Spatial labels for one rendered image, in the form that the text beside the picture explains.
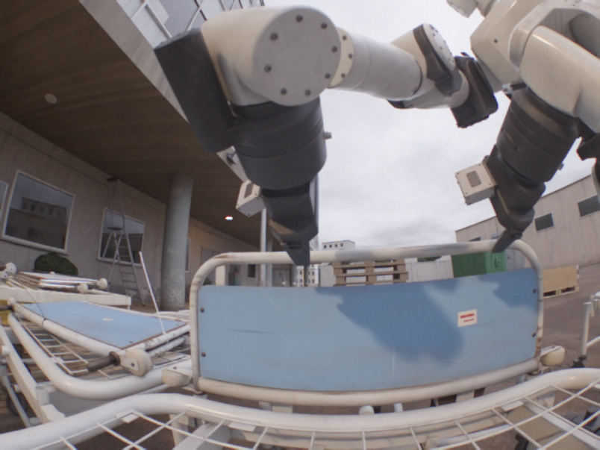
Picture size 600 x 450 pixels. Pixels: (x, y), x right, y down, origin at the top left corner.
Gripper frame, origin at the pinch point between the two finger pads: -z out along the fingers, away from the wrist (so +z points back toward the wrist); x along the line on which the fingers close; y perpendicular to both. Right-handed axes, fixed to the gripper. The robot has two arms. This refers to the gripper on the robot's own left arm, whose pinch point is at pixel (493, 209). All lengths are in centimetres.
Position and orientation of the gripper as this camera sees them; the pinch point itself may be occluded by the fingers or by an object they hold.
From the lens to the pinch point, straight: 41.6
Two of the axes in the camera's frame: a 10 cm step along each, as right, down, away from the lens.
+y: -9.9, 0.5, 1.6
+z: -1.6, -5.5, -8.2
